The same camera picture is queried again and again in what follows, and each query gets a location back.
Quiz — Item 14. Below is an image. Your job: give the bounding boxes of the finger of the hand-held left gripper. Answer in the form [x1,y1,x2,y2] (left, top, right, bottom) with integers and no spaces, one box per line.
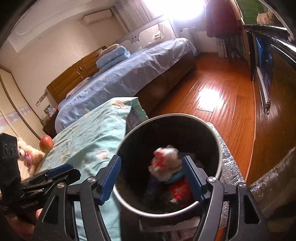
[23,170,81,194]
[21,163,75,184]

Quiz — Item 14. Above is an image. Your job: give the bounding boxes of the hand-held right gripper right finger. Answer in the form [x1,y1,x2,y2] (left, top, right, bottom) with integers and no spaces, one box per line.
[182,155,271,241]

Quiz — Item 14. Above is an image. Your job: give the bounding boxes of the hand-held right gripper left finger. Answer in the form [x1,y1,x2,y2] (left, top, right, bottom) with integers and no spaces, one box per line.
[35,155,122,241]

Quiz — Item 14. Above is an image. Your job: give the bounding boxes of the white red plastic wrapper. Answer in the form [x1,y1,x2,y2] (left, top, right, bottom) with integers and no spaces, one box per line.
[147,144,186,184]

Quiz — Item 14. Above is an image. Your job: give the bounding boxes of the black round trash bin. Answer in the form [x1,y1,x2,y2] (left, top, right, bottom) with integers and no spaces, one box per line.
[112,113,223,241]

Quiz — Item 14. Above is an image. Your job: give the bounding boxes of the cream teddy bear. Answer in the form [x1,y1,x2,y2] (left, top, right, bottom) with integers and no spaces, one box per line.
[16,137,45,176]

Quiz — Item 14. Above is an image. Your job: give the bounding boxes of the red yellow apple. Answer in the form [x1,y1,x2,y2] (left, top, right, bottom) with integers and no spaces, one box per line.
[39,135,54,154]

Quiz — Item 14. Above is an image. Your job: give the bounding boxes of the dark wooden nightstand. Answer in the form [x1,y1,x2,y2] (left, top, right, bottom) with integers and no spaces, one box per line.
[42,111,60,136]

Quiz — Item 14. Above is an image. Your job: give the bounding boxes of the teal floral cloth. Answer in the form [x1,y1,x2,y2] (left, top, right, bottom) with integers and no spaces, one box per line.
[34,96,149,241]

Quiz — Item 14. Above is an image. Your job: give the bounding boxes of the white sliding wardrobe doors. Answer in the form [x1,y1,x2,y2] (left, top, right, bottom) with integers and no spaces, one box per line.
[0,66,45,141]

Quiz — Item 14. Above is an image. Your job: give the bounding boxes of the framed photo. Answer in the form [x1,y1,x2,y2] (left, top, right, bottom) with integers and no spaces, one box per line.
[43,104,59,117]

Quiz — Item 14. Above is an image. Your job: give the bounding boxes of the silver foil bag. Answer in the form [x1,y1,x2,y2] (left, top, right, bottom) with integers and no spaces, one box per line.
[248,147,296,241]

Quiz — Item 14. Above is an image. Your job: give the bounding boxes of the wooden headboard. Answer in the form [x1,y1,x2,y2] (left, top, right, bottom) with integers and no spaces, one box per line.
[46,46,107,105]

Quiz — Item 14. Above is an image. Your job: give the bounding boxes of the bed with blue sheet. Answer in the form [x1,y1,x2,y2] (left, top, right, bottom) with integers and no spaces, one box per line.
[55,37,199,135]

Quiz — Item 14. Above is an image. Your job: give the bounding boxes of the folded blue quilt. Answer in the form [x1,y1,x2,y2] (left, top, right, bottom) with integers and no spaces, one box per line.
[95,45,131,69]

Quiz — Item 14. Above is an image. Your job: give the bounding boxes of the grey pillow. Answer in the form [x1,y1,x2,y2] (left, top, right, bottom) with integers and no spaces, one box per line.
[103,44,125,52]

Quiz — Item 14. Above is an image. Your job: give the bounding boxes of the flat screen television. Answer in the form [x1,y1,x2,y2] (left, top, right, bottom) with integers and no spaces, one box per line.
[252,33,276,103]

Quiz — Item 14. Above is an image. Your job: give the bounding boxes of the grey patterned curtain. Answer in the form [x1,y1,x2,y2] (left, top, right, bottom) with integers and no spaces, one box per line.
[216,34,244,59]

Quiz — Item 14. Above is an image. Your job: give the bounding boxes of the white air conditioner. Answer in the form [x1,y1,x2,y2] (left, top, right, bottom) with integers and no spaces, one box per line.
[83,9,112,26]

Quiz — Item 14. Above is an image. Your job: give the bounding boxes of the dark red coat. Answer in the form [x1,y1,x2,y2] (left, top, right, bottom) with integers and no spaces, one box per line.
[204,0,242,38]

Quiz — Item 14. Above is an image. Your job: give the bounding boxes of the bright window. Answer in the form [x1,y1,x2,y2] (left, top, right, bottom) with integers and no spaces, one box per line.
[141,0,207,22]

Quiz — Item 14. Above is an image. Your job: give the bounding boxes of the brown plush toy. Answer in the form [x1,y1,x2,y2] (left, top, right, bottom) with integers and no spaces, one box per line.
[256,9,282,25]

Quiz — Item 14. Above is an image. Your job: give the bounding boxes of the green box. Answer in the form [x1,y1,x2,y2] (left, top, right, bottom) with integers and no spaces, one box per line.
[235,0,264,22]

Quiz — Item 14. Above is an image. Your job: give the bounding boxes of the grey bed guard rail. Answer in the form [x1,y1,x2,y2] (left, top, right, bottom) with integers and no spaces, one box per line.
[115,15,176,46]

